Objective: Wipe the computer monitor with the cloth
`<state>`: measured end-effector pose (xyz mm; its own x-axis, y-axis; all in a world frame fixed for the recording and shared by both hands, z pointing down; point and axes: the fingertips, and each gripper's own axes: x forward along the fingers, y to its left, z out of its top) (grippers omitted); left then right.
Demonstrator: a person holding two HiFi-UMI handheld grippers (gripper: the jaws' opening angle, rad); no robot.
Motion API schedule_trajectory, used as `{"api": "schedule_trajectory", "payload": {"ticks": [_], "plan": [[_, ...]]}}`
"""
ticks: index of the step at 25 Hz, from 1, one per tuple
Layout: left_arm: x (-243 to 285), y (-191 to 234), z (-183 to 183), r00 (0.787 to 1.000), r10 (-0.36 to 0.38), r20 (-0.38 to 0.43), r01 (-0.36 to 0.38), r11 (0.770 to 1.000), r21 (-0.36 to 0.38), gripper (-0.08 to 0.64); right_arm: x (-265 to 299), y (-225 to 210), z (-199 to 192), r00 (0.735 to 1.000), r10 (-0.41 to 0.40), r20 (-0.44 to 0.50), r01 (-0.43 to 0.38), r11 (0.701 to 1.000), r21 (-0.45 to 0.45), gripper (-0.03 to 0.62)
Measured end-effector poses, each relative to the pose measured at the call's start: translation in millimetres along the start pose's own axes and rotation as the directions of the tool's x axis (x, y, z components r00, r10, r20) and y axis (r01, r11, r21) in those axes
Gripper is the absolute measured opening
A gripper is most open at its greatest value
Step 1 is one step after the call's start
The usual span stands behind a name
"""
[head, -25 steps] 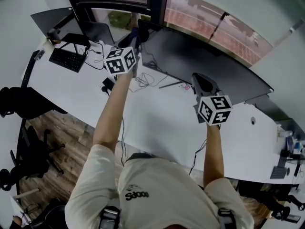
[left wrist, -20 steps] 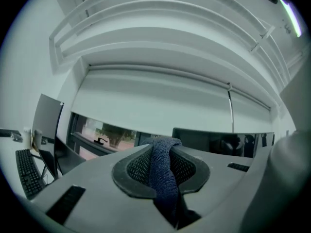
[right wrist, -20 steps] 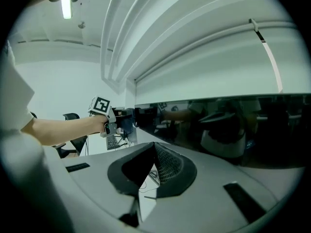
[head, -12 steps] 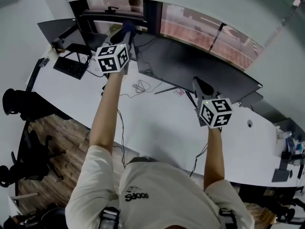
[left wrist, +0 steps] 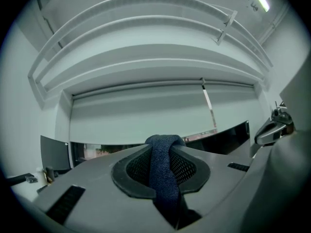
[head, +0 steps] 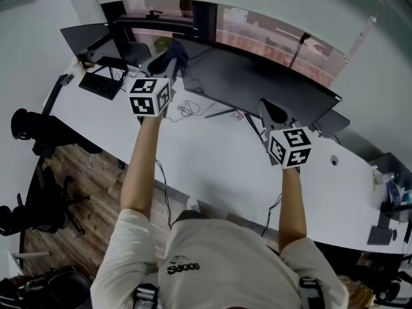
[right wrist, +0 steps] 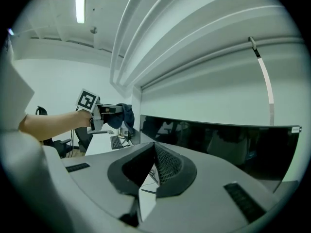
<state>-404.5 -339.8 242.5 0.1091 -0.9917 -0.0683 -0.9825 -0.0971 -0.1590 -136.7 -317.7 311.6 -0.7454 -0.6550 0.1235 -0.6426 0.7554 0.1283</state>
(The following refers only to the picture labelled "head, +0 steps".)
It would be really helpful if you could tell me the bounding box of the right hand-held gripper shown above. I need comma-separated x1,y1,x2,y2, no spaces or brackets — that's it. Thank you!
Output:
258,98,314,174

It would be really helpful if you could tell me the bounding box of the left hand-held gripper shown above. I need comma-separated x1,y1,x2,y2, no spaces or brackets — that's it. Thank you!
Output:
128,54,182,126

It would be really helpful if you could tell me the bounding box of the dark blue cloth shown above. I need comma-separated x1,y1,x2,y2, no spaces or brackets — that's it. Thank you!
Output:
160,39,191,73

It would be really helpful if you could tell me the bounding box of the wide black curved monitor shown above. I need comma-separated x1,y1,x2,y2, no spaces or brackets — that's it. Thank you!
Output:
172,33,342,143

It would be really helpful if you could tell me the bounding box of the person's left forearm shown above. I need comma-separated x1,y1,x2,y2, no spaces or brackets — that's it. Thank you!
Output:
120,116,164,220

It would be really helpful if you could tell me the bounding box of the person's right forearm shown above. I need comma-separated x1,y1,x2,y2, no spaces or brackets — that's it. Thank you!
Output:
278,167,308,254

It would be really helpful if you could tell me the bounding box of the black flat monitor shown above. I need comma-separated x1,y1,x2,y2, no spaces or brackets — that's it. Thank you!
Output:
60,23,118,61
114,40,152,67

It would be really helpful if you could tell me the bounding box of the dark monitor with stand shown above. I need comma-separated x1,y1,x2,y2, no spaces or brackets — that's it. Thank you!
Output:
379,201,412,230

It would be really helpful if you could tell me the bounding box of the black laptop stand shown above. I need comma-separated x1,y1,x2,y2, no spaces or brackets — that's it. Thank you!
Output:
93,56,129,82

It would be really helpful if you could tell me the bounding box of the black keyboard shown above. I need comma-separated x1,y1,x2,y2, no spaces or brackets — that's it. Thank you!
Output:
79,71,125,101

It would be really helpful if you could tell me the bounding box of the brown desk ornament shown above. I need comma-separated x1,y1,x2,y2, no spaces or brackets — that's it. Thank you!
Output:
78,50,96,68

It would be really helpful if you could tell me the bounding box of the large glass window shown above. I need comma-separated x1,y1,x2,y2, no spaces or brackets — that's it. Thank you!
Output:
101,0,350,88

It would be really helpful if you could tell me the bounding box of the long black bar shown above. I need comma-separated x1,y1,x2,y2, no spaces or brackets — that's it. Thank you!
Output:
41,74,68,115

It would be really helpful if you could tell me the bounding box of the grey desk divider panel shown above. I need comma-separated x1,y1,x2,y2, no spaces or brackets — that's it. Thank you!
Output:
368,153,412,189

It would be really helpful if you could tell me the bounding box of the blue packet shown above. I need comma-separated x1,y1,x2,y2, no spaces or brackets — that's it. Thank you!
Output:
388,182,412,205

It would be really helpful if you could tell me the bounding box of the person in white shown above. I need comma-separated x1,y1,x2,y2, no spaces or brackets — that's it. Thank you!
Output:
89,208,350,309

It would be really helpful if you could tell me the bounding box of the black office chair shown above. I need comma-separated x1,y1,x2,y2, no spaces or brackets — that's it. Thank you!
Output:
11,108,100,156
0,165,91,236
341,251,412,305

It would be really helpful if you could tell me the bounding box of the small dark keyboard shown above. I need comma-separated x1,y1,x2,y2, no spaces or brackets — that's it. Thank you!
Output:
367,225,394,246

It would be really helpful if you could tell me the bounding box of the black padded seat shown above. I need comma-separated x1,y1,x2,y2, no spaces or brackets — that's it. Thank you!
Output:
0,265,93,309

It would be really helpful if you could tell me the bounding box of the tangled black cable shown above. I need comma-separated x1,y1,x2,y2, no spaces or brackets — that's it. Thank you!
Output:
176,100,201,118

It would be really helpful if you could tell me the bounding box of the grey harness strap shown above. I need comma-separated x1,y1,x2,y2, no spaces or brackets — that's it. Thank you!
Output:
298,277,326,309
132,283,162,309

